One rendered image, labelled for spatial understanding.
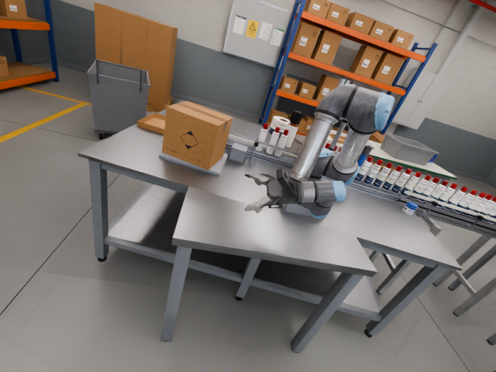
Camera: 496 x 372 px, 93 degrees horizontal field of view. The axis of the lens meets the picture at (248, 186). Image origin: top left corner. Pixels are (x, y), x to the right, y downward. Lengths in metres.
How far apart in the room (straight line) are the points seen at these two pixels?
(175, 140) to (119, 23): 3.47
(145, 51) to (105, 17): 0.64
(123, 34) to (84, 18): 2.00
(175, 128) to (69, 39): 5.57
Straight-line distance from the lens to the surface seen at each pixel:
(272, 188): 0.83
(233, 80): 5.97
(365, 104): 0.94
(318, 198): 0.85
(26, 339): 1.78
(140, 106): 3.29
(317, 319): 1.53
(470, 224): 2.50
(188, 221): 1.03
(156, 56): 4.63
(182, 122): 1.35
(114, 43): 4.76
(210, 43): 5.94
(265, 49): 5.83
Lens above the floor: 1.51
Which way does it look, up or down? 30 degrees down
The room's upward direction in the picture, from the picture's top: 18 degrees clockwise
